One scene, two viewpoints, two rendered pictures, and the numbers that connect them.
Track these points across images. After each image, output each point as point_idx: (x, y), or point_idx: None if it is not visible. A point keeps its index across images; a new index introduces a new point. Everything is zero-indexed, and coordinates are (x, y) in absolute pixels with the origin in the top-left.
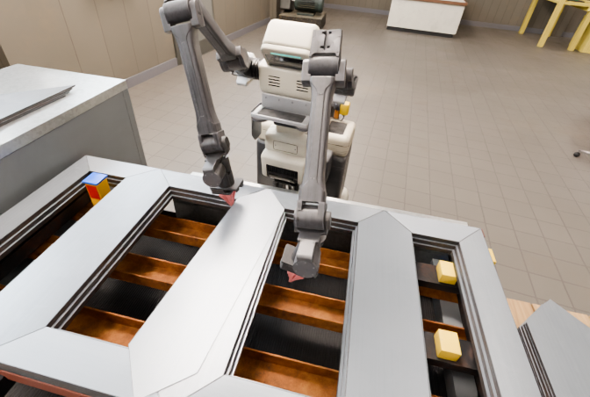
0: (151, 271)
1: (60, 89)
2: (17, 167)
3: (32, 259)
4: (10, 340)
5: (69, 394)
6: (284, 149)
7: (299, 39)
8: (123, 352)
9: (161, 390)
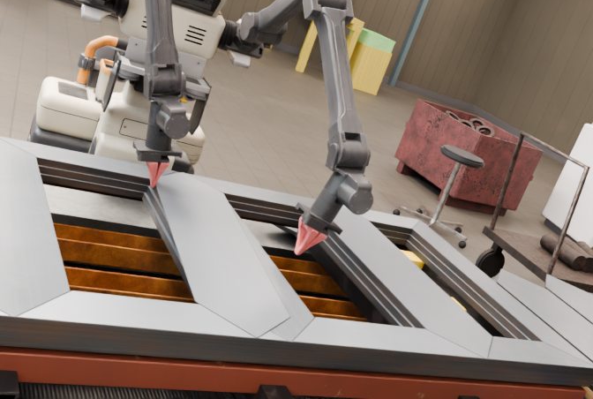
0: None
1: None
2: None
3: None
4: (41, 303)
5: (135, 374)
6: (138, 135)
7: None
8: (198, 307)
9: (271, 329)
